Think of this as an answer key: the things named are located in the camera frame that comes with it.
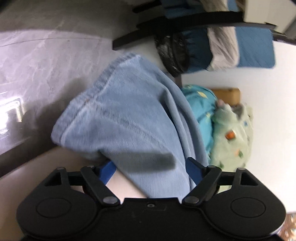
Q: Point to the green cartoon fleece blanket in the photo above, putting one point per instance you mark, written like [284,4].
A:
[232,136]

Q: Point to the teal patterned bed sheet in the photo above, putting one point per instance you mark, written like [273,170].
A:
[203,104]

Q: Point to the blue quilted chair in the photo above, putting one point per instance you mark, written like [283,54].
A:
[255,48]

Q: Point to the blue denim jeans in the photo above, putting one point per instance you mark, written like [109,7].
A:
[139,119]

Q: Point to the black mesh waste bin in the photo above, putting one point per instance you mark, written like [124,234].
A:
[173,53]

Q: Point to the grey cloth on chair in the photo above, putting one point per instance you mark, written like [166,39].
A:
[224,48]

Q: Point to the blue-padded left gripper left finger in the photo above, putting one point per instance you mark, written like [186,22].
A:
[95,188]

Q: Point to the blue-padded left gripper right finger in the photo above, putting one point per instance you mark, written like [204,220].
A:
[206,180]

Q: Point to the white black-legged table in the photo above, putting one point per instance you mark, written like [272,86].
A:
[180,16]

